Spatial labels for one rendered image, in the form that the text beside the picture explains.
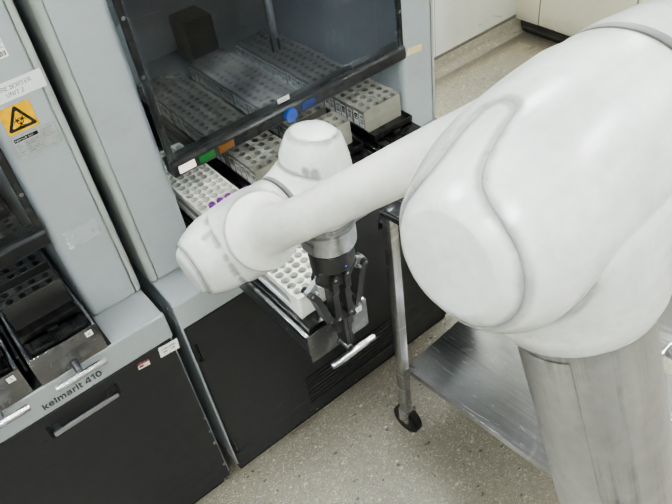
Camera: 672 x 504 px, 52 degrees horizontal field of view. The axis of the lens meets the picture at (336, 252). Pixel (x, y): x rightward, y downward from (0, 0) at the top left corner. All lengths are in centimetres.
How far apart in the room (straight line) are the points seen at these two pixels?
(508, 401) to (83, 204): 107
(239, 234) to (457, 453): 128
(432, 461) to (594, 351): 153
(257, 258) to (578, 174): 54
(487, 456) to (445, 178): 164
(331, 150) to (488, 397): 98
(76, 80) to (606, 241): 99
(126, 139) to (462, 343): 102
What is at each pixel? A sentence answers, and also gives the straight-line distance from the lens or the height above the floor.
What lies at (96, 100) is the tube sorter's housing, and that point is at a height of 117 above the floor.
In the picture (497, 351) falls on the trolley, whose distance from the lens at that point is 185.
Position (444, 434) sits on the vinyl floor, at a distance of 204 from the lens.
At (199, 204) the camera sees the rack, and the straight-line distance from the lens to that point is 147.
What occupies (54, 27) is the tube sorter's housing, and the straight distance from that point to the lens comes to 122.
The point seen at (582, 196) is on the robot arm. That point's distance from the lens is 39.
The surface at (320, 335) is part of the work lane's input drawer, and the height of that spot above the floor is 79.
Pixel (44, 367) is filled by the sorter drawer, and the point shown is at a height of 78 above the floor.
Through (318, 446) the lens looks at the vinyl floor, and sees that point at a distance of 204.
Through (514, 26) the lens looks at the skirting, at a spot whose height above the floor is 4.
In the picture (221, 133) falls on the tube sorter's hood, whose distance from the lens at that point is 140.
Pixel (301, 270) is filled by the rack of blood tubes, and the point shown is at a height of 86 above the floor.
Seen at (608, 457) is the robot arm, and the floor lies 125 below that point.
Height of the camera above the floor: 173
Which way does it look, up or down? 43 degrees down
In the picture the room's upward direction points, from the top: 9 degrees counter-clockwise
